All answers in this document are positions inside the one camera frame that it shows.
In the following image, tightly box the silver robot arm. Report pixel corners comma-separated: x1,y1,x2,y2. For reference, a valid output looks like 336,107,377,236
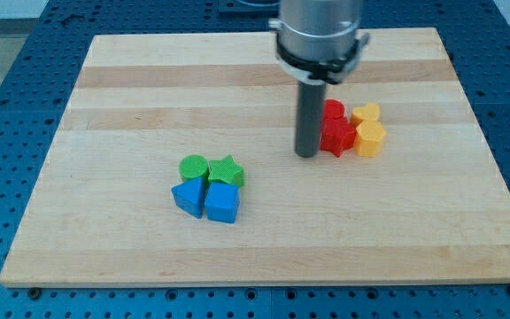
268,0,369,85

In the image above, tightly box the blue cube block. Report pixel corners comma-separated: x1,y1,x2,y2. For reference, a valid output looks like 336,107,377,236
205,183,240,223

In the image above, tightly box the blue triangle block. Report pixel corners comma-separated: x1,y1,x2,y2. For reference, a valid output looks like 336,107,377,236
171,177,205,219

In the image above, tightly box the green star block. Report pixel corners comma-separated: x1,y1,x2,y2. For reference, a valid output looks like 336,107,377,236
208,155,244,188

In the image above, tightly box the green cylinder block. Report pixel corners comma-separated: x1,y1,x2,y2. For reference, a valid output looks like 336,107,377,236
178,154,210,182

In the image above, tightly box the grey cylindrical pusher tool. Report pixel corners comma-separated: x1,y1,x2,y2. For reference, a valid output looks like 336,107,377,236
294,82,326,158

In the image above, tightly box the red star block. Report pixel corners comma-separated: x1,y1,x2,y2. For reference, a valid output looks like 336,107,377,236
320,117,356,157

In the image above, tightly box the red cylinder block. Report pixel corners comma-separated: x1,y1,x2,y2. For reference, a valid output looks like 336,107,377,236
323,99,345,119

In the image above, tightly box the yellow hexagon block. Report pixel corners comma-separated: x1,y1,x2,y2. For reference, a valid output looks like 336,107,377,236
353,121,387,158

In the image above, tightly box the yellow heart block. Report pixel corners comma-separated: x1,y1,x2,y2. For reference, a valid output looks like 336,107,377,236
350,103,381,128

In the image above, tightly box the wooden board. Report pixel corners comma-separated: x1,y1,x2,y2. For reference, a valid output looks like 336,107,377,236
0,27,510,288

